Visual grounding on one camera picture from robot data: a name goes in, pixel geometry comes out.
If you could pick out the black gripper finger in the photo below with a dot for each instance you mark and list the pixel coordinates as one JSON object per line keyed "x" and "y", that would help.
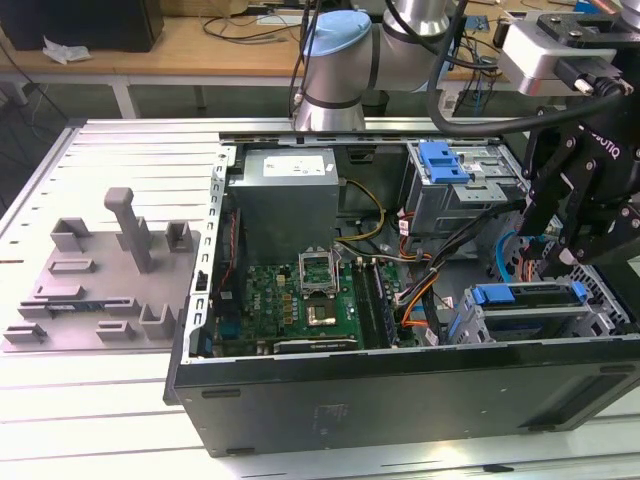
{"x": 610, "y": 235}
{"x": 560, "y": 165}

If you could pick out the hard disk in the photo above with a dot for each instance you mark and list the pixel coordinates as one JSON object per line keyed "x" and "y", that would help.
{"x": 495, "y": 294}

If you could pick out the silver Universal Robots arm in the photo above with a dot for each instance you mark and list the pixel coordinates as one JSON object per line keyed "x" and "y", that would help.
{"x": 340, "y": 75}

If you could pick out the metal disk bay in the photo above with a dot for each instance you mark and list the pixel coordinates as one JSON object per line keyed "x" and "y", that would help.
{"x": 600, "y": 320}

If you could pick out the blue plastic drive latch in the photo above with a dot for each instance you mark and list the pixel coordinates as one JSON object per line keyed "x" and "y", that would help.
{"x": 442, "y": 165}

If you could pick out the metal optical drive cage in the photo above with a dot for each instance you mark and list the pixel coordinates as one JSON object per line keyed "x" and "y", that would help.
{"x": 450, "y": 210}

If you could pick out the white barcode tag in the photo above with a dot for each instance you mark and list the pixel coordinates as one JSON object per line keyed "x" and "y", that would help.
{"x": 449, "y": 102}

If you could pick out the small black cube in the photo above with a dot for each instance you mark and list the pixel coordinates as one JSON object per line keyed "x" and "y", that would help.
{"x": 497, "y": 35}

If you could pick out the blue cardboard box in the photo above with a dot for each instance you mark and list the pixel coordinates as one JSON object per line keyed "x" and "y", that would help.
{"x": 592, "y": 6}

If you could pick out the blue circuit board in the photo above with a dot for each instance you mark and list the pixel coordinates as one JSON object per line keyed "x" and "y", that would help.
{"x": 477, "y": 22}

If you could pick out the black waste bin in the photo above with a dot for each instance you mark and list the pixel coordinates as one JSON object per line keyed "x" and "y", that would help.
{"x": 375, "y": 102}

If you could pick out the black RAM slot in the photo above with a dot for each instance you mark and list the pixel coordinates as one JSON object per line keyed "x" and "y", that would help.
{"x": 367, "y": 305}
{"x": 386, "y": 305}

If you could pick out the grey power supply unit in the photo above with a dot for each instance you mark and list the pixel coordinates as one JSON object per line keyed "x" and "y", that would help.
{"x": 285, "y": 210}

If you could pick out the CPU socket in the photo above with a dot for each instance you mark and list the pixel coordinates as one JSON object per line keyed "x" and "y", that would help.
{"x": 322, "y": 314}

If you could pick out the black graphics card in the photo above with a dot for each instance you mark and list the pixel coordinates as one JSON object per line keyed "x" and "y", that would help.
{"x": 315, "y": 345}

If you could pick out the black open PC case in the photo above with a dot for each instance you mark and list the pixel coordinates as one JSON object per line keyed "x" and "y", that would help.
{"x": 350, "y": 400}

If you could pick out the green motherboard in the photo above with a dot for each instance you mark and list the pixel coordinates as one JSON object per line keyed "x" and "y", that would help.
{"x": 270, "y": 300}

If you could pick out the brown cardboard piece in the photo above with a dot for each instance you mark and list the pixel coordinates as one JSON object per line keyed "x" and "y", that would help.
{"x": 225, "y": 6}

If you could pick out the wooden desk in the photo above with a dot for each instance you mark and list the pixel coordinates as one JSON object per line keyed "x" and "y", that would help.
{"x": 175, "y": 50}

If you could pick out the grey parts rack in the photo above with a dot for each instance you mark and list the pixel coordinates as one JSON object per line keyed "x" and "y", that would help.
{"x": 100, "y": 300}

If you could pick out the large black box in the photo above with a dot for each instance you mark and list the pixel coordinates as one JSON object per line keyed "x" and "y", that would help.
{"x": 75, "y": 25}

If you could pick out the RAM stick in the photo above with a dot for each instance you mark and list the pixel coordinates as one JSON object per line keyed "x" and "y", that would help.
{"x": 75, "y": 306}

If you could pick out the white crumpled wrapper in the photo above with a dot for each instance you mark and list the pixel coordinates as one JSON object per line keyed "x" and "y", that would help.
{"x": 65, "y": 50}

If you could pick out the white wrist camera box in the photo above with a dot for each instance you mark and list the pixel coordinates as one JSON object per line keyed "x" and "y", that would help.
{"x": 535, "y": 60}

